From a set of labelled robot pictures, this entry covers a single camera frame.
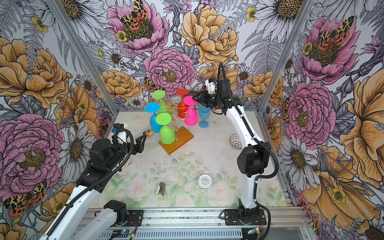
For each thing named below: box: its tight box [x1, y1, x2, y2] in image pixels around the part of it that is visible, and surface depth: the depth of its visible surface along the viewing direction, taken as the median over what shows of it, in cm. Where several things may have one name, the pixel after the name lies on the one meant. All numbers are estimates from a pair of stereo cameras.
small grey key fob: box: [155, 181, 166, 196], surface depth 83 cm
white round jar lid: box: [198, 174, 213, 190], surface depth 81 cm
